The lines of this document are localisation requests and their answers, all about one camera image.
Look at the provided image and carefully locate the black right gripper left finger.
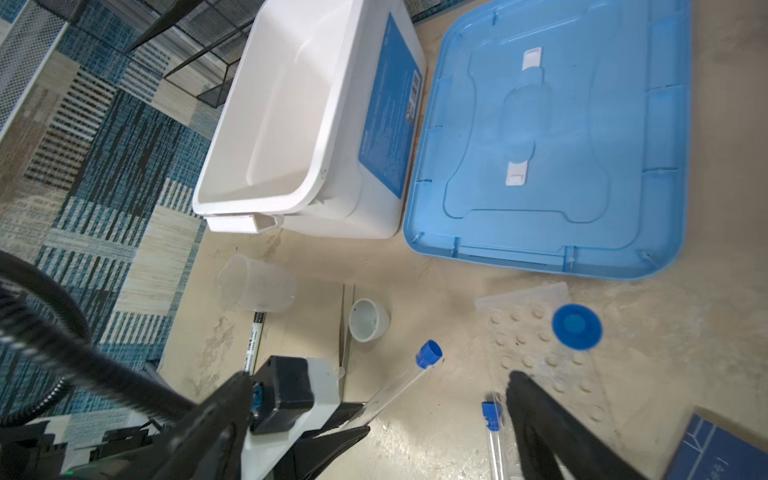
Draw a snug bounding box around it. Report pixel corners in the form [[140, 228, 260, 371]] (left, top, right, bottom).
[[59, 372, 253, 479]]

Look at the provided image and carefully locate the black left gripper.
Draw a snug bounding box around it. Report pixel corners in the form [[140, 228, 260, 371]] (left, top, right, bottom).
[[269, 402, 370, 480]]

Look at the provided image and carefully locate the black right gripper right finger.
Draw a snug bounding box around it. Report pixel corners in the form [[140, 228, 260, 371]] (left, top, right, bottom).
[[506, 371, 644, 479]]

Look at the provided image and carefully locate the blue capped test tube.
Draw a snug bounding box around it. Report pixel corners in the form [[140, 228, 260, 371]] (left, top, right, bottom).
[[481, 401, 507, 480], [552, 304, 603, 351], [341, 340, 443, 430]]

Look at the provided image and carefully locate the clear test tube rack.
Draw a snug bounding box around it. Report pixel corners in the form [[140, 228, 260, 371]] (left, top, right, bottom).
[[475, 282, 620, 448]]

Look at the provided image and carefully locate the white plastic storage bin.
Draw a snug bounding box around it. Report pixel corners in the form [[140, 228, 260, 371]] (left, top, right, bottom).
[[193, 0, 427, 239]]

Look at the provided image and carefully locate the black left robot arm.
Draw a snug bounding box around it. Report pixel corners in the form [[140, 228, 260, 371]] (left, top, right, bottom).
[[1, 419, 370, 479]]

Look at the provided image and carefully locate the black marker pen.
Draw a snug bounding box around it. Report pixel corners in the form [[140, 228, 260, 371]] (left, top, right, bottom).
[[244, 312, 266, 374]]

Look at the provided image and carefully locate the small white ceramic dish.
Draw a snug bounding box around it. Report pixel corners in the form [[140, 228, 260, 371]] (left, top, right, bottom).
[[349, 298, 391, 343]]

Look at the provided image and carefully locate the dark blue book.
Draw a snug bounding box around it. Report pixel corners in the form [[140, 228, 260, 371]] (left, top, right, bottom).
[[662, 414, 767, 480]]

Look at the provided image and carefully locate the clear plastic beaker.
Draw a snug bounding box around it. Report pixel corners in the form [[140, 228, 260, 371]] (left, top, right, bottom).
[[217, 254, 299, 313]]

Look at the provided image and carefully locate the blue plastic bin lid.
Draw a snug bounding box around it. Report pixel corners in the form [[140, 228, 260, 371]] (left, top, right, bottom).
[[403, 1, 692, 280]]

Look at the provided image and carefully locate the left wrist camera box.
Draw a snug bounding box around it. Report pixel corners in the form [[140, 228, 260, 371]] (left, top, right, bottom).
[[241, 355, 341, 479]]

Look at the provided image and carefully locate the black corrugated left cable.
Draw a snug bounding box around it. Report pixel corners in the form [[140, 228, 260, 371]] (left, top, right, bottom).
[[0, 249, 199, 428]]

